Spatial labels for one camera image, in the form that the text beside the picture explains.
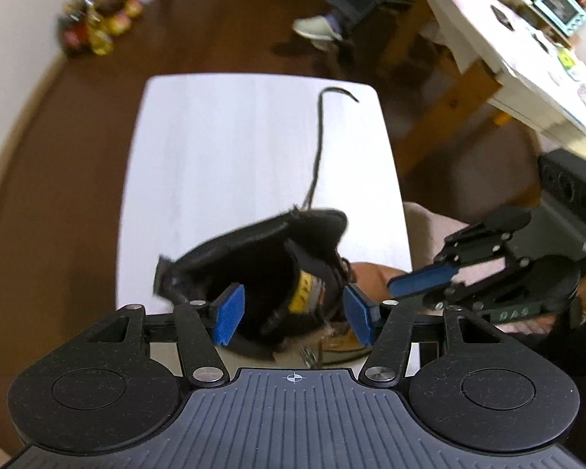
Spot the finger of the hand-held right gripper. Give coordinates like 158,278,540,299
387,205,534,300
421,253,529,314

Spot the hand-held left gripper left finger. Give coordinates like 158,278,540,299
84,282,247,388

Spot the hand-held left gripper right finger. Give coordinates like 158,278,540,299
343,283,509,390

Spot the brown leather boot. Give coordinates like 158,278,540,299
154,208,412,369

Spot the dark brown shoelace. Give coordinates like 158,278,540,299
300,86,360,216

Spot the beige cloth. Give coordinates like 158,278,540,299
403,202,475,274

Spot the wooden dining table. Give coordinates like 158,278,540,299
378,0,586,179

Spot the teal toaster oven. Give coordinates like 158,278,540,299
531,0,586,36

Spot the group of oil bottles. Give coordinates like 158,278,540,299
57,0,143,58

